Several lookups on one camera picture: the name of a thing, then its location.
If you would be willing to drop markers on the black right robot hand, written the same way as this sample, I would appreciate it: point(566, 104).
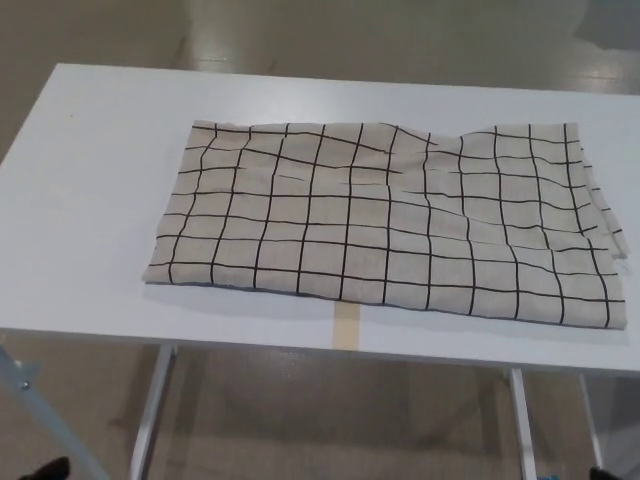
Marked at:
point(602, 475)

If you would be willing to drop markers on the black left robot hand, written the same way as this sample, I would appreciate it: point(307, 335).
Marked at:
point(50, 470)

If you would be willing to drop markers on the white black checkered towel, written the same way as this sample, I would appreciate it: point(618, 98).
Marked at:
point(350, 215)

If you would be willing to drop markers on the white metal table leg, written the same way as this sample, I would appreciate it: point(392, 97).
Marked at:
point(592, 420)
point(152, 410)
point(523, 425)

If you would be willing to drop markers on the blue-grey metal bar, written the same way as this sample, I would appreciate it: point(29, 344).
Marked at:
point(35, 395)

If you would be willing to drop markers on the beige masking tape strip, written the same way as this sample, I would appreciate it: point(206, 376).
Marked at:
point(346, 325)

